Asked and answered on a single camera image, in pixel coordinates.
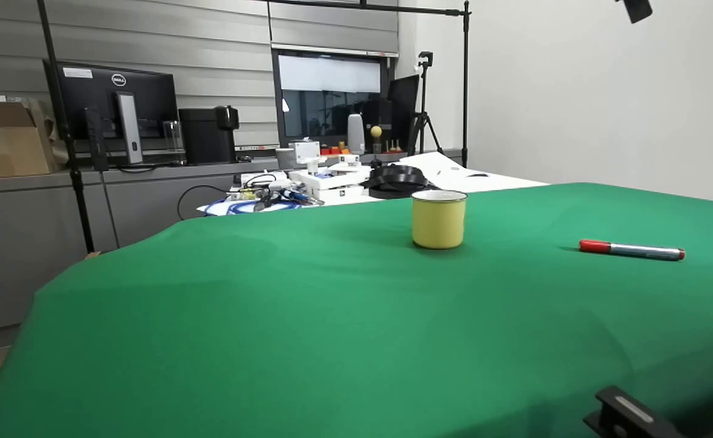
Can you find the small yellow ball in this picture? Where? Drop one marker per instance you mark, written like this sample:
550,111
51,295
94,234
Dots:
375,133

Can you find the grey desk counter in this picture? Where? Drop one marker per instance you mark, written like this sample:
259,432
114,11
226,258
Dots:
23,234

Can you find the large dark wall screen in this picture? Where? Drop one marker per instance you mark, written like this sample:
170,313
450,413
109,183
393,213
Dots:
332,99

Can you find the green table cloth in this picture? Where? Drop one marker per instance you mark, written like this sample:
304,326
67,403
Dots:
290,325

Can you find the black crossbar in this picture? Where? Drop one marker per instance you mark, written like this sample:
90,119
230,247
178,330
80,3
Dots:
370,6

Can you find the black table clamp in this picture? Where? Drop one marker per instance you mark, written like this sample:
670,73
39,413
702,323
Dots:
625,415

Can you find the brown cardboard box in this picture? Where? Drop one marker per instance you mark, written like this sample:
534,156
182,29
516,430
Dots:
2,141

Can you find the small white box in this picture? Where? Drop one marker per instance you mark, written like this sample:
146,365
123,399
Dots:
308,151

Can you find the blue white electronics clutter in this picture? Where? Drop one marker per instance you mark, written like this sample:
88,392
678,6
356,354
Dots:
282,190

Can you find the grey pen with red cap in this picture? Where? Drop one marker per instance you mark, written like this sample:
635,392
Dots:
638,250

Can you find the black stand pole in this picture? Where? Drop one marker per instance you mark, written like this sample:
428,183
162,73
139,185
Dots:
63,129
466,88

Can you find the white upright speaker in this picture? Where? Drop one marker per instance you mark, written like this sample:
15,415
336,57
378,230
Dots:
356,133

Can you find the white paper sheet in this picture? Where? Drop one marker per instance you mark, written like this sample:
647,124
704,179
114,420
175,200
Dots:
484,179

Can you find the black computer tower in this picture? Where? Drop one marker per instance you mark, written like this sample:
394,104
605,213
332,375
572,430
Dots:
204,136

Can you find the black side monitor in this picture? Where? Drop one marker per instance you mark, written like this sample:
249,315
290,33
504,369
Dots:
405,111

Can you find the orange small items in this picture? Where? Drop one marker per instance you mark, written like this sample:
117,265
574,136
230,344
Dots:
336,150

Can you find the yellow enamel cup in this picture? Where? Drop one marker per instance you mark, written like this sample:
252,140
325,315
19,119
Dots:
439,219

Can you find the black Dell monitor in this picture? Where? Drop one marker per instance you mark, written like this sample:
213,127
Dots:
113,100

